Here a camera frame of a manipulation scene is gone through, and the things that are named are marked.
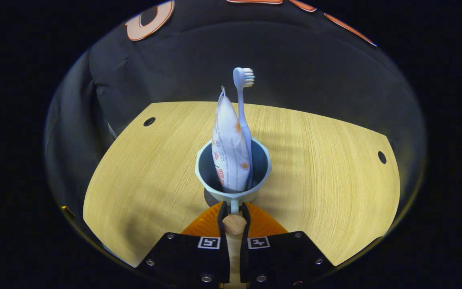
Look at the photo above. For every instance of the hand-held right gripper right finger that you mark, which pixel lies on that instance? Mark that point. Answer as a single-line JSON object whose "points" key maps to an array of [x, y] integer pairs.
{"points": [[283, 261]]}

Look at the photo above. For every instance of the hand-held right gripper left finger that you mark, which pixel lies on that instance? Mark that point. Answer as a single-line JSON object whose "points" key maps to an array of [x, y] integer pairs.
{"points": [[191, 261]]}

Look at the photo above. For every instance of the dark brown round coaster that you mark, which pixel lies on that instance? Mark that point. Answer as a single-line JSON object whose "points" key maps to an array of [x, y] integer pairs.
{"points": [[209, 199]]}

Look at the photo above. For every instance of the white toothpaste tube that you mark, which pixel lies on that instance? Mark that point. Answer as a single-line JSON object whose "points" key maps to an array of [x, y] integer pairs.
{"points": [[229, 148]]}

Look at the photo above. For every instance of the light blue toothbrush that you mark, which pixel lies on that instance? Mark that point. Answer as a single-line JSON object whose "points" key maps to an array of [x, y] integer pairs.
{"points": [[240, 100]]}

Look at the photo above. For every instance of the wooden desktop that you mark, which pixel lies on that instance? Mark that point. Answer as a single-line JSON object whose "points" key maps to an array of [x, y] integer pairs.
{"points": [[327, 180]]}

